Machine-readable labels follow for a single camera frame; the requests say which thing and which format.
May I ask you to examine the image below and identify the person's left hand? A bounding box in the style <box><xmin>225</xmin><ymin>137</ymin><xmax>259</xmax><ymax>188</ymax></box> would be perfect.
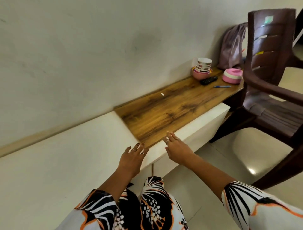
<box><xmin>118</xmin><ymin>142</ymin><xmax>149</xmax><ymax>179</ymax></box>

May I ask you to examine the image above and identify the person's right hand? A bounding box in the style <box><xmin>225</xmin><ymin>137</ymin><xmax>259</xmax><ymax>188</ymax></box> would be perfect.
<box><xmin>163</xmin><ymin>131</ymin><xmax>195</xmax><ymax>166</ymax></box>

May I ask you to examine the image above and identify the person's left forearm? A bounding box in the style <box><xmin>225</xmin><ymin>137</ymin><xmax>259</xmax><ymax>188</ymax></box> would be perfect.
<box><xmin>98</xmin><ymin>165</ymin><xmax>140</xmax><ymax>202</ymax></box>

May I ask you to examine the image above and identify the person's right forearm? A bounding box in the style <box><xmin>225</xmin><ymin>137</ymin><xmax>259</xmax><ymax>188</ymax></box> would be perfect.
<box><xmin>187</xmin><ymin>154</ymin><xmax>238</xmax><ymax>202</ymax></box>

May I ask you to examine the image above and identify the brown wooden table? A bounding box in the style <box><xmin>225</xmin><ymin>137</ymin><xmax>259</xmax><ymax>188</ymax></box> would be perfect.
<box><xmin>114</xmin><ymin>67</ymin><xmax>244</xmax><ymax>149</ymax></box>

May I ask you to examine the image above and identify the black white floral dress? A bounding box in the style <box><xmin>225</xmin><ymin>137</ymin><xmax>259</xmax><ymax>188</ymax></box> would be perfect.
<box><xmin>56</xmin><ymin>176</ymin><xmax>303</xmax><ymax>230</ymax></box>

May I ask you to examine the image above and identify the white cabinet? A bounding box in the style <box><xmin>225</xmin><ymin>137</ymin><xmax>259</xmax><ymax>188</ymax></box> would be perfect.
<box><xmin>0</xmin><ymin>102</ymin><xmax>231</xmax><ymax>230</ymax></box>

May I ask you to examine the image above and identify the pink plastic bowl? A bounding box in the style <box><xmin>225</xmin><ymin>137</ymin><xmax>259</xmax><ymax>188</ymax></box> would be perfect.
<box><xmin>191</xmin><ymin>67</ymin><xmax>213</xmax><ymax>80</ymax></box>

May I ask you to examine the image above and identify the black remote control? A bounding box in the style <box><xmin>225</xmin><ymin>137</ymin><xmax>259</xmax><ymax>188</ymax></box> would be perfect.
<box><xmin>200</xmin><ymin>76</ymin><xmax>219</xmax><ymax>86</ymax></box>

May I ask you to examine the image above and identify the pink round lidded container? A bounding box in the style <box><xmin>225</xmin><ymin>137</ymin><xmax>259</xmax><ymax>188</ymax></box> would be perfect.
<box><xmin>222</xmin><ymin>68</ymin><xmax>244</xmax><ymax>85</ymax></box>

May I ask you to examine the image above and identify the mauve striped seat cloth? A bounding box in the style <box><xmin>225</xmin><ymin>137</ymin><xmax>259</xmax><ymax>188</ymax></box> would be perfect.
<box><xmin>243</xmin><ymin>92</ymin><xmax>303</xmax><ymax>138</ymax></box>

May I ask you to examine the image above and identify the mauve cloth bag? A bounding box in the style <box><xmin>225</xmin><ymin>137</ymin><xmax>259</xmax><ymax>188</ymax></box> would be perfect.
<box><xmin>217</xmin><ymin>23</ymin><xmax>248</xmax><ymax>70</ymax></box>

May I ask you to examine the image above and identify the brown plastic armchair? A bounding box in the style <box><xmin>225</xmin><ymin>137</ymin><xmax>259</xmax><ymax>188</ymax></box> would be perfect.
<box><xmin>209</xmin><ymin>8</ymin><xmax>303</xmax><ymax>190</ymax></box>
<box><xmin>292</xmin><ymin>9</ymin><xmax>303</xmax><ymax>70</ymax></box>

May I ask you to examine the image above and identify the beige wall trim strip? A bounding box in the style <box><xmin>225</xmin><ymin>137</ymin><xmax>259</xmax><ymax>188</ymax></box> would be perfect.
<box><xmin>0</xmin><ymin>108</ymin><xmax>115</xmax><ymax>158</ymax></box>

